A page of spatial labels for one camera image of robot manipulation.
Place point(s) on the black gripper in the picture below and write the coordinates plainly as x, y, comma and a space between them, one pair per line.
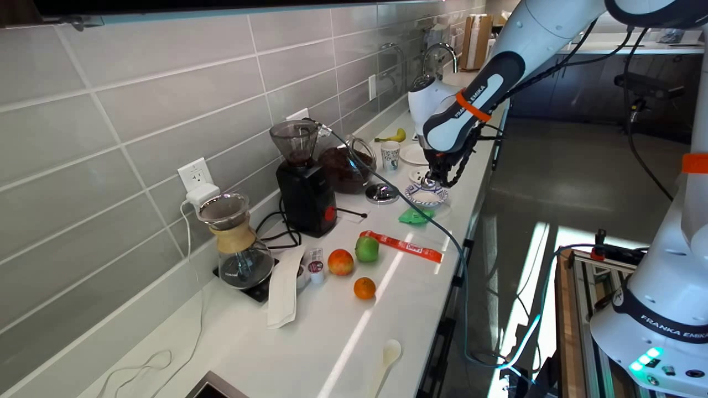
446, 169

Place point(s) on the large white paper plate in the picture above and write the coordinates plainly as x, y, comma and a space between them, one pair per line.
413, 153

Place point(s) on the black jar lid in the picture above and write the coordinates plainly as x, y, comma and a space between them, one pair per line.
382, 193

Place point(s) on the glass jar of coffee beans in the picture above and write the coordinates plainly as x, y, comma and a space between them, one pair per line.
347, 171

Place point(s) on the blue patterned bowl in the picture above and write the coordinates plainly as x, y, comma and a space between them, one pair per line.
427, 194

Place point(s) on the yellow banana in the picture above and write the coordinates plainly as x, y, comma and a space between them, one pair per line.
399, 136

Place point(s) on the patterned paper cup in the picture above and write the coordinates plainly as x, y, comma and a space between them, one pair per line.
391, 156

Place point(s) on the green cloth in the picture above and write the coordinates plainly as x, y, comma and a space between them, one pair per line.
416, 216

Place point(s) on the red orange strip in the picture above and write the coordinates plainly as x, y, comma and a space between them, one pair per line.
404, 246

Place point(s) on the green apple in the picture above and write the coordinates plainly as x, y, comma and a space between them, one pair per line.
365, 250

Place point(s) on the red orange peach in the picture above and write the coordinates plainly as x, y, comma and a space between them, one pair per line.
342, 264

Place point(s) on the black coffee grinder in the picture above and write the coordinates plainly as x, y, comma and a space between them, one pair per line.
306, 193

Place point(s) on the small orange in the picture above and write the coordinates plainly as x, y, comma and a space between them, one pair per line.
364, 287

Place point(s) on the white plastic spoon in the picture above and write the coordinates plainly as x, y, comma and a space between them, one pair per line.
387, 359

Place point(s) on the white folded towel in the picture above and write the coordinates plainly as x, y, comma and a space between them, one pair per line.
283, 286

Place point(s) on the glass pour over carafe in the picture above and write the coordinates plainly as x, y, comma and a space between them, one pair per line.
243, 262

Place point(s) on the white power adapter outlet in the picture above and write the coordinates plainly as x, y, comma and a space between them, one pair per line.
198, 182

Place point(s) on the white light switch plate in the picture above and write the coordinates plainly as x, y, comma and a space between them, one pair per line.
373, 86

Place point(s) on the white wall outlet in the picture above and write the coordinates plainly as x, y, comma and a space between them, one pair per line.
298, 115

